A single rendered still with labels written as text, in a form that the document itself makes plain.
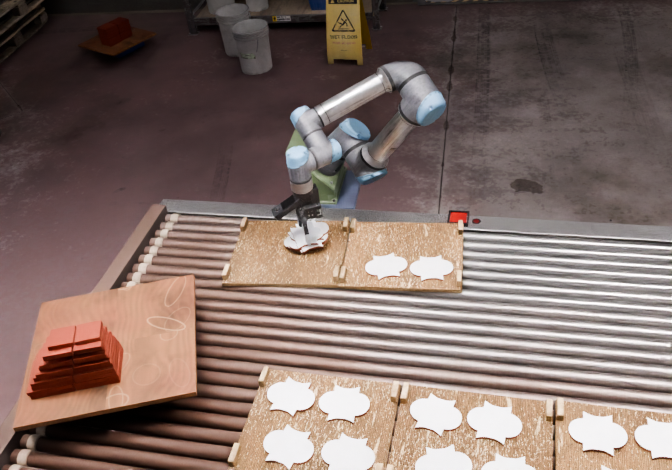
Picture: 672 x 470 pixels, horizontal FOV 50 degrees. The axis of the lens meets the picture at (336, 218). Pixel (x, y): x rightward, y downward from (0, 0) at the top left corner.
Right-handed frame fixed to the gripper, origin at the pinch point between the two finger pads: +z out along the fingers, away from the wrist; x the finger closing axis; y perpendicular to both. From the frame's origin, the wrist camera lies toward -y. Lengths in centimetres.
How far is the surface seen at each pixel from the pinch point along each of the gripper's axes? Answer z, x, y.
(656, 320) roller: 7, -75, 91
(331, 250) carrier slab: 4.9, -6.1, 8.1
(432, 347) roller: 7, -60, 24
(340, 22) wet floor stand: 64, 330, 108
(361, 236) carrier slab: 4.9, -2.9, 20.4
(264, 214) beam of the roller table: 7.0, 27.9, -9.7
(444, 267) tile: 4, -31, 41
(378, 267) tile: 4.1, -22.2, 20.3
